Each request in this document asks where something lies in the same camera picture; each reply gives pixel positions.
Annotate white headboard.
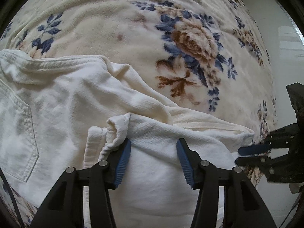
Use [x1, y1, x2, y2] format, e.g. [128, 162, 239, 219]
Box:
[243, 0, 303, 227]

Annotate white pants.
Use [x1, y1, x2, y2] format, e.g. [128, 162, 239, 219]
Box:
[1, 49, 254, 227]

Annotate floral bed blanket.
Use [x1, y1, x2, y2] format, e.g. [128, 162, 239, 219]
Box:
[0, 0, 278, 228]

